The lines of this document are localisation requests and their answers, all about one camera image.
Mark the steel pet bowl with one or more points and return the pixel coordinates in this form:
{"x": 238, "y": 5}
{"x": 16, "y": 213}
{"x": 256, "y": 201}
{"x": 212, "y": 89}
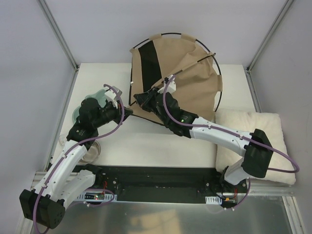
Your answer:
{"x": 92, "y": 154}

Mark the clear plastic cup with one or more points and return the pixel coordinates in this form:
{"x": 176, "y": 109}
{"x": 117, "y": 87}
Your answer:
{"x": 62, "y": 140}

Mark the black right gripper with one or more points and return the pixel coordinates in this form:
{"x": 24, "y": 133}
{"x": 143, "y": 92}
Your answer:
{"x": 151, "y": 99}

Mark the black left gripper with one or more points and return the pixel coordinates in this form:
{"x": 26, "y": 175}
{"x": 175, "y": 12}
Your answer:
{"x": 119, "y": 112}

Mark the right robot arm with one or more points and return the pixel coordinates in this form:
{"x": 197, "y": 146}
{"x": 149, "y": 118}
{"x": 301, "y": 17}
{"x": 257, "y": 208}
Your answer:
{"x": 252, "y": 147}

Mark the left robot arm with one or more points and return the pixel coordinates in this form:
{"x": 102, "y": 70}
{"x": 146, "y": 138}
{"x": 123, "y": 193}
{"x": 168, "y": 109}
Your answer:
{"x": 47, "y": 202}

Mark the green double pet bowl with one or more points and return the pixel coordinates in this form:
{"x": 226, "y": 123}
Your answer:
{"x": 96, "y": 100}

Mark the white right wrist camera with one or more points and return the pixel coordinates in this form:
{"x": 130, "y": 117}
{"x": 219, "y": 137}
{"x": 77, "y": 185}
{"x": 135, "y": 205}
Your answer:
{"x": 169, "y": 85}

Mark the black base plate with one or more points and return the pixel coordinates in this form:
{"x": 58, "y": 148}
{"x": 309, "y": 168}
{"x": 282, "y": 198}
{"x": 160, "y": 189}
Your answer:
{"x": 164, "y": 184}

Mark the beige fabric pet tent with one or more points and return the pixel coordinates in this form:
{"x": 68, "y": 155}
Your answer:
{"x": 175, "y": 78}

